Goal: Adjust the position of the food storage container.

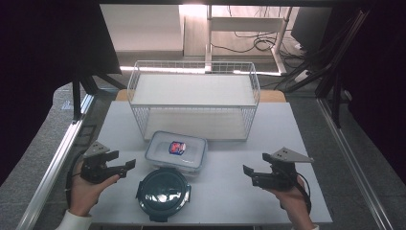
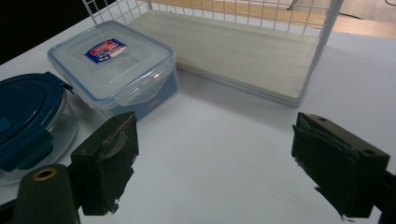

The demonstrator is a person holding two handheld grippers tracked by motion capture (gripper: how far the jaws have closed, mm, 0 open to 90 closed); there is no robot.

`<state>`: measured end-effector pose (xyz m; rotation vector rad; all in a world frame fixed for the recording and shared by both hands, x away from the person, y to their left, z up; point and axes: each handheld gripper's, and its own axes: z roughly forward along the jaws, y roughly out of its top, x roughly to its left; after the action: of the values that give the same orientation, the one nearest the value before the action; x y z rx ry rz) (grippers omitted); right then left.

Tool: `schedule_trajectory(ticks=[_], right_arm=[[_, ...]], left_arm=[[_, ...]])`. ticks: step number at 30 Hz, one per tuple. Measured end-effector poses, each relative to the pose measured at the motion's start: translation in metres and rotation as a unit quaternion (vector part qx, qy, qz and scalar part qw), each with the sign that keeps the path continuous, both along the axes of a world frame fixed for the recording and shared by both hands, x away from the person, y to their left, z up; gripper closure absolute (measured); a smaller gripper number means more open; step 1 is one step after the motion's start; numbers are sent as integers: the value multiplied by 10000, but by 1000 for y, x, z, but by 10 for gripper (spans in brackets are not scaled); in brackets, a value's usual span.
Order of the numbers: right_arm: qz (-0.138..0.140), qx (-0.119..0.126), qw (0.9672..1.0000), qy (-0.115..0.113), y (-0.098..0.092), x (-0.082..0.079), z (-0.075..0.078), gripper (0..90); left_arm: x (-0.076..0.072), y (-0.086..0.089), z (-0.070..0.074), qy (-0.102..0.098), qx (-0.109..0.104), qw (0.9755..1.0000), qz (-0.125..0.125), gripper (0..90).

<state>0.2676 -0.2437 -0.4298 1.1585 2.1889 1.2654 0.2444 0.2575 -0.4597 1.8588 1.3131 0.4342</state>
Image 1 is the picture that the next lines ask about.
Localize white wire shelf rack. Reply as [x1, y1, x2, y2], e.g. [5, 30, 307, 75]
[126, 59, 261, 143]

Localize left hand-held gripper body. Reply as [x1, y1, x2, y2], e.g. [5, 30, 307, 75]
[79, 141, 113, 185]

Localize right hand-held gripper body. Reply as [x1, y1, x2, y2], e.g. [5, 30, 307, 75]
[262, 147, 315, 193]

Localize dark round lid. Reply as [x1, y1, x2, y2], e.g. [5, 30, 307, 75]
[135, 167, 192, 223]

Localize clear rectangular container with label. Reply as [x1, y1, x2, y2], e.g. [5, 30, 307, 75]
[145, 129, 209, 177]

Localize black curtain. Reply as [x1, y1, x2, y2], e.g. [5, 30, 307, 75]
[331, 0, 406, 186]
[0, 0, 123, 187]

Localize tan wooden board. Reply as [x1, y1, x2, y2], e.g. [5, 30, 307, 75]
[114, 88, 287, 104]

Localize aluminium rail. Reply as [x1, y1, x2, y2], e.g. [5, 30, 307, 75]
[317, 97, 390, 230]
[15, 93, 96, 230]

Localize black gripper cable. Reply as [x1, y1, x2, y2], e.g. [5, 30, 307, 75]
[64, 152, 86, 210]
[295, 172, 313, 215]

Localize person's right hand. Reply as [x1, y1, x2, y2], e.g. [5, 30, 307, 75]
[266, 176, 316, 229]

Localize white cabinet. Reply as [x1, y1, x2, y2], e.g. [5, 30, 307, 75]
[100, 4, 186, 53]

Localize white metal table frame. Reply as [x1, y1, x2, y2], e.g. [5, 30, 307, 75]
[205, 4, 294, 77]

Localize person's left hand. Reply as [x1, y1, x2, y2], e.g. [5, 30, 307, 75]
[68, 161, 122, 218]

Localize black metal stand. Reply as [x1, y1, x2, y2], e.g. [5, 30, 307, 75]
[276, 9, 372, 129]
[71, 74, 127, 125]

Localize tangled black cables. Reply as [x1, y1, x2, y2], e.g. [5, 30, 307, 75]
[210, 5, 307, 60]

